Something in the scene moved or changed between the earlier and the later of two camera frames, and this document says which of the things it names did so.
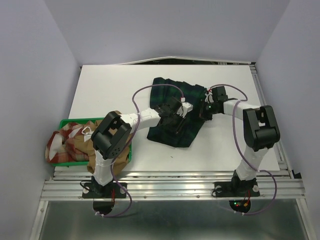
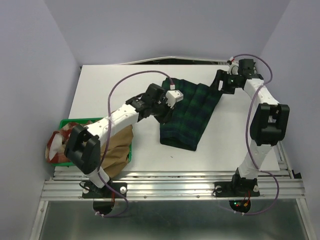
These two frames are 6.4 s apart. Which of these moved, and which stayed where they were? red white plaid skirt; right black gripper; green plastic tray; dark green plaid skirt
Moved: right black gripper; dark green plaid skirt
Stayed: green plastic tray; red white plaid skirt
